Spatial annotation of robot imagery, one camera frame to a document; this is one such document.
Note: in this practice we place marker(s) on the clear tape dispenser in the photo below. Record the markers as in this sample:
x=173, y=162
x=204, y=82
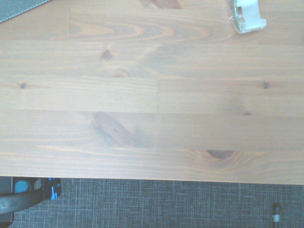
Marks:
x=247, y=14

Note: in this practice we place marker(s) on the black and blue headphones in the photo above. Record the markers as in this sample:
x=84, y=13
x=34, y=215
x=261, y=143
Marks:
x=23, y=199

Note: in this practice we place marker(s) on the grey felt desk organizer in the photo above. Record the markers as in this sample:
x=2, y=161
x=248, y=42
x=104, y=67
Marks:
x=14, y=7

